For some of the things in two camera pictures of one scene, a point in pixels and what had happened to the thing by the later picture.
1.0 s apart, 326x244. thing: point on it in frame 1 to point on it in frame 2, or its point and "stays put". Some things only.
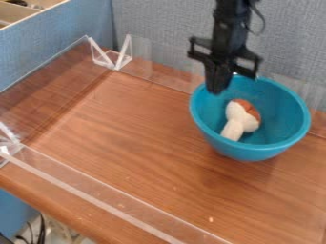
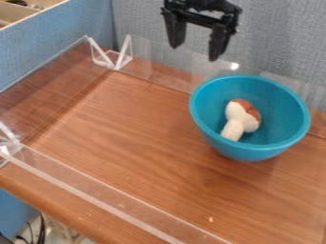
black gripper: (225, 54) to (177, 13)
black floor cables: (40, 235) stays put
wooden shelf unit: (14, 12) stays put
